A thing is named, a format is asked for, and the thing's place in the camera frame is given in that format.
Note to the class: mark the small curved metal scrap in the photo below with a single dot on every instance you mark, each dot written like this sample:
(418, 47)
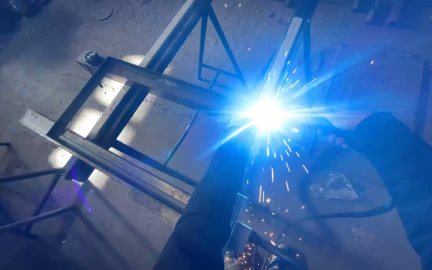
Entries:
(105, 15)

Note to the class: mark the person's right fingers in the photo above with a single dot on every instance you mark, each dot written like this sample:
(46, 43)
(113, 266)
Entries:
(338, 141)

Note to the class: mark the round welding magnet clamp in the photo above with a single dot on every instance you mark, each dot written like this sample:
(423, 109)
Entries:
(93, 59)

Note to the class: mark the crumpled clear plastic scrap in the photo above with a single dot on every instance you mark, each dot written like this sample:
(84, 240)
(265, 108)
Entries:
(334, 186)

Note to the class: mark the long-beam steel trestle stand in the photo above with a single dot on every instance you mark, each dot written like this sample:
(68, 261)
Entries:
(163, 48)

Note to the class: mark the person's right hand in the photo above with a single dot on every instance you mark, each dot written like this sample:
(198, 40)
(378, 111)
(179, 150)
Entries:
(328, 131)

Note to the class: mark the flat steel angle bar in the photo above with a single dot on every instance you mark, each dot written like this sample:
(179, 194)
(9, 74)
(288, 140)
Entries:
(38, 122)

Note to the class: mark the steel rod rack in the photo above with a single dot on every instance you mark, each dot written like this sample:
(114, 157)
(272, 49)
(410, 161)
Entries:
(17, 176)

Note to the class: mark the rectangular steel tube frame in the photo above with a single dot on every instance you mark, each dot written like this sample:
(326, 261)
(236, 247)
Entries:
(156, 80)

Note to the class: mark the short-beam steel trestle stand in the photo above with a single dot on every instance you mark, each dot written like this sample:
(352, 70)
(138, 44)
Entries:
(289, 45)

